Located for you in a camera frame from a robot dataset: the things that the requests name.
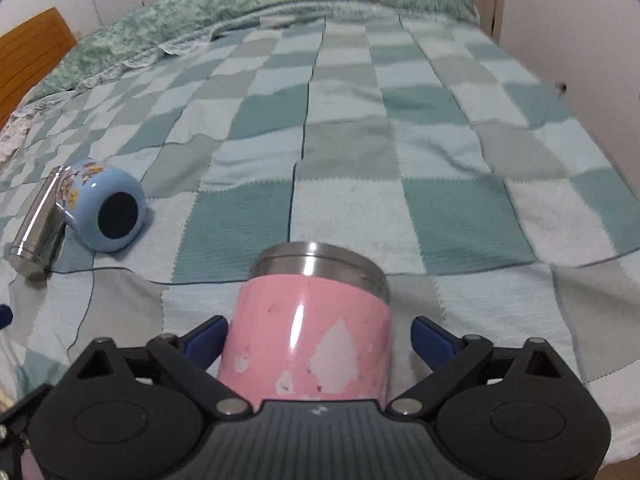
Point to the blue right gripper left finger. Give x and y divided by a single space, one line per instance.
205 343

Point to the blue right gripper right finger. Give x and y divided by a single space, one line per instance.
434 346

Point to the pink stainless steel cup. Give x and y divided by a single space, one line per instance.
312 322

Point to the light blue cartoon cup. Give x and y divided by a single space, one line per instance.
104 205

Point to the silver steel thermos bottle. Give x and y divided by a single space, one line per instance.
39 236

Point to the checkered teal grey blanket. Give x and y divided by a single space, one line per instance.
421 145

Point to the green floral quilt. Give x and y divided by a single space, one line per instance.
163 20

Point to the orange wooden headboard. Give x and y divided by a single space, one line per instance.
28 53

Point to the black wall plug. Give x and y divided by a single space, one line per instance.
560 87

